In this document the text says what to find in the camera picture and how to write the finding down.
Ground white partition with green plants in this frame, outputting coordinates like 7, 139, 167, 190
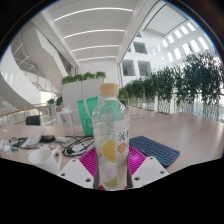
61, 70, 108, 111

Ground white mug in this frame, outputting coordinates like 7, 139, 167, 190
28, 147, 63, 176

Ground ceiling light strips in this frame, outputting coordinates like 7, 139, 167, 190
53, 7, 134, 63

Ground white power adapter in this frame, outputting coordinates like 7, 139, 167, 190
54, 136, 71, 144

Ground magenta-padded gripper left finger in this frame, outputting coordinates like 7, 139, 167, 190
57, 146, 100, 190

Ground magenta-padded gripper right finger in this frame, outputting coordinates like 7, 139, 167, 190
125, 145, 170, 189

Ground dark blue keyboard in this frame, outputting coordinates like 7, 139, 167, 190
128, 135, 181, 169

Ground black cables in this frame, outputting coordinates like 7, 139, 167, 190
59, 135, 96, 158

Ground small potted plant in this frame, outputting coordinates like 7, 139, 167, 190
46, 96, 64, 113

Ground green tote bag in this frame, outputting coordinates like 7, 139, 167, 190
76, 96, 101, 137

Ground clear lemon drink bottle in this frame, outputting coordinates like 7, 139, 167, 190
91, 82, 131, 191

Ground clear tumbler with white lid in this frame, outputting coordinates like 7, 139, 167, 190
59, 103, 75, 137

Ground colourful sticker sheet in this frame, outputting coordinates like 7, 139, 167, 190
43, 143, 63, 151

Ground row of potted trees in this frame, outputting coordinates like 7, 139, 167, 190
118, 51, 224, 119

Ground black chair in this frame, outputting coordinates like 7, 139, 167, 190
25, 114, 42, 127

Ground black flat device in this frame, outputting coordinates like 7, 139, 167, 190
39, 134, 57, 143

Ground white open notebook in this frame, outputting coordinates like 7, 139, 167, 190
19, 131, 44, 149

